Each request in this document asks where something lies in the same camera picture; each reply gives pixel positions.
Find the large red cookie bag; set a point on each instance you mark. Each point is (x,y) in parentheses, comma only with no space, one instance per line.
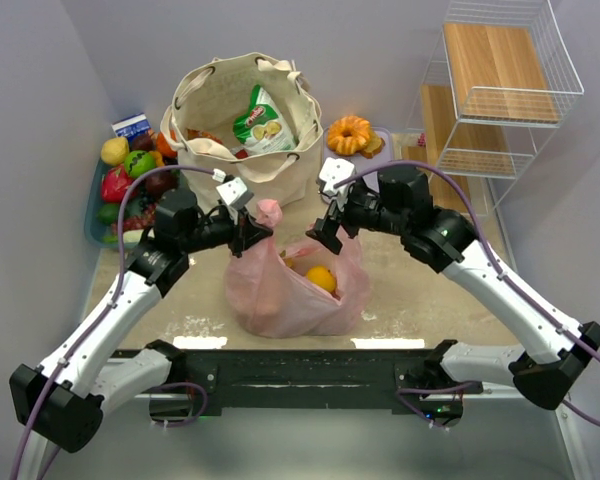
(203,140)

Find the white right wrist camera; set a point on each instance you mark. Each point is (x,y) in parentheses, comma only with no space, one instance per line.
(332,172)

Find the pink plastic grocery bag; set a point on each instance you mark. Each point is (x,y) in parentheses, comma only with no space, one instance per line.
(270,297)

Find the red grape bunch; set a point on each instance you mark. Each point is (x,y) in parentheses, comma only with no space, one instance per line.
(132,223)

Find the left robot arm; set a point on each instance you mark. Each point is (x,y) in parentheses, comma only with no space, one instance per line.
(66,397)

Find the green white chips bag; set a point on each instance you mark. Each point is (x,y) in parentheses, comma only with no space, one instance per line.
(262,129)

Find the teal fruit bin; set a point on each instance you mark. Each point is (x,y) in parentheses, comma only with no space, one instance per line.
(100,234)

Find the cream canvas tote bag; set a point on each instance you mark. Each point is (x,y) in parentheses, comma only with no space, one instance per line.
(212,96)

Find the white wire shelf rack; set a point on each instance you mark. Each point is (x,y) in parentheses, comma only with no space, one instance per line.
(498,85)

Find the green fruit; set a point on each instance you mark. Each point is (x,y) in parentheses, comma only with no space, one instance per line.
(138,162)

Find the aluminium table frame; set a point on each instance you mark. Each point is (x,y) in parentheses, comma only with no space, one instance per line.
(36,454)

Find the green lime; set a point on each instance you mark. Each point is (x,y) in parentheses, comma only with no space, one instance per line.
(108,213)

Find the pink dragon fruit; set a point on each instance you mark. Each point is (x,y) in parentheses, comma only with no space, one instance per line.
(115,184)

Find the orange fruit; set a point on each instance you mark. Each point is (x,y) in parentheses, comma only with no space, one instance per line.
(163,146)

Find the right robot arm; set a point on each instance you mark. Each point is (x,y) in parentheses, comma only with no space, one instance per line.
(553,349)

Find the dark plum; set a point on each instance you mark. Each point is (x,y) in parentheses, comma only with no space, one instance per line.
(142,142)

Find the round yellow orange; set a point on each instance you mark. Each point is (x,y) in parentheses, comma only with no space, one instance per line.
(322,277)

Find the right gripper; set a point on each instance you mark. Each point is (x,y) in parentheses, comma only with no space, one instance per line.
(337,223)

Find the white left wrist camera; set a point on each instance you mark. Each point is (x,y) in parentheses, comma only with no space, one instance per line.
(233,194)

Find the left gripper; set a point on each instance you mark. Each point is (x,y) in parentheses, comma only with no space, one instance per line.
(238,232)

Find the orange bundt cake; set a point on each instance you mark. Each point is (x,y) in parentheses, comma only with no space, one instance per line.
(348,135)

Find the yellow lemon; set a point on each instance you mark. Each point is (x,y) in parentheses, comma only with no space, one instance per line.
(114,151)

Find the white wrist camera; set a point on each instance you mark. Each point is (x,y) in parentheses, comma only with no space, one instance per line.
(233,194)
(332,172)

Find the blue white carton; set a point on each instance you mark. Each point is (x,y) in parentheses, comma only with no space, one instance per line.
(132,126)

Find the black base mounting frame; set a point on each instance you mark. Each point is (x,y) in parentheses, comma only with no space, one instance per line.
(209,382)

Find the cake slice behind bundt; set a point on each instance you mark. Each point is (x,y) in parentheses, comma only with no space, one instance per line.
(374,147)

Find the pale white cucumber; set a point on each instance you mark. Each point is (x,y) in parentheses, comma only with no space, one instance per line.
(130,237)

